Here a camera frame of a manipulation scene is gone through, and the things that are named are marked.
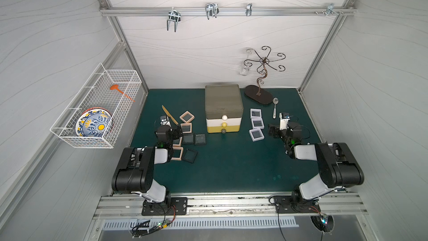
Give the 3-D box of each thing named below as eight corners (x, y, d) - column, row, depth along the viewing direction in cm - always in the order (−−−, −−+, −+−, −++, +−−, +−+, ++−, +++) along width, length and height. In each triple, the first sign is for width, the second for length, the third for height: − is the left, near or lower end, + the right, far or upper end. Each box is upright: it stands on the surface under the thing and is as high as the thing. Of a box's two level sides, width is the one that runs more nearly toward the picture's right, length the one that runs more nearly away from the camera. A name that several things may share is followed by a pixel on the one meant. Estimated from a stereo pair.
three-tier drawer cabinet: (205, 135, 99) (203, 114, 83) (207, 107, 113) (205, 84, 97) (239, 135, 99) (243, 114, 83) (237, 107, 113) (240, 84, 97)
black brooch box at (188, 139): (181, 144, 96) (181, 142, 95) (183, 135, 100) (182, 133, 98) (193, 144, 96) (193, 142, 95) (194, 135, 100) (194, 133, 98)
